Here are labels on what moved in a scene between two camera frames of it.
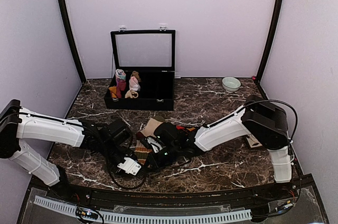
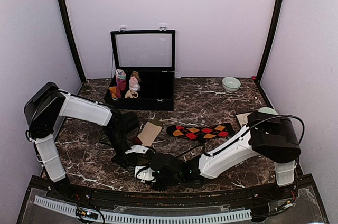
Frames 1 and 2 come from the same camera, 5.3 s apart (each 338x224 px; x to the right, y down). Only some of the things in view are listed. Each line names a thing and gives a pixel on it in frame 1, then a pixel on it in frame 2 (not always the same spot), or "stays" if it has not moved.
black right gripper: x=156 y=165 -> x=158 y=187
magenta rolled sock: x=121 y=86 stays
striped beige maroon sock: x=142 y=151 stays
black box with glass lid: x=143 y=78 stays
